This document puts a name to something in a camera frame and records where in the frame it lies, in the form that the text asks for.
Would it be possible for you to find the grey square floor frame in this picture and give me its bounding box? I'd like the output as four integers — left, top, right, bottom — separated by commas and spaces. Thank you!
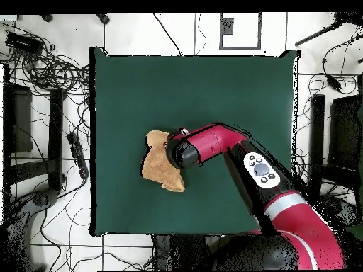
218, 12, 262, 51

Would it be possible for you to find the black power adapter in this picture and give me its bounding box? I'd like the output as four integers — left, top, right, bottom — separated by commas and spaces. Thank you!
325, 74, 342, 93

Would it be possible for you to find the black electronics box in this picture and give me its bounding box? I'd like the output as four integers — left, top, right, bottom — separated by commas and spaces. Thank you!
5, 30, 44, 55

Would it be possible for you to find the black power strip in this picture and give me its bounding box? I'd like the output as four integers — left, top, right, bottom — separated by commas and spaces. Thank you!
67, 132, 90, 180

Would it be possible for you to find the tangle of black cables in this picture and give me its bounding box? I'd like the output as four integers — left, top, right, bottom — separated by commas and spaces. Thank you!
0, 22, 91, 96

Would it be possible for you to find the dark green table cloth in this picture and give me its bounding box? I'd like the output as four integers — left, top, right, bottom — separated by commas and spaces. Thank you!
89, 46, 301, 238

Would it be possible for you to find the thin black cable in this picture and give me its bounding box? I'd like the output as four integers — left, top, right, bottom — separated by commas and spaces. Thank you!
152, 12, 183, 57

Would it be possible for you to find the black tripod leg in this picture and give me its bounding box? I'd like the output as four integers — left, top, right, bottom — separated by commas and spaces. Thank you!
294, 12, 363, 47

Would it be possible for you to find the orange terry towel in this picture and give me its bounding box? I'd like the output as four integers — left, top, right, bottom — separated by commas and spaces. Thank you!
140, 129, 186, 193

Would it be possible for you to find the black metal stand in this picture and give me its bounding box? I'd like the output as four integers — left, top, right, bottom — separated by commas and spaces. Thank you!
2, 64, 67, 199
307, 93, 363, 196

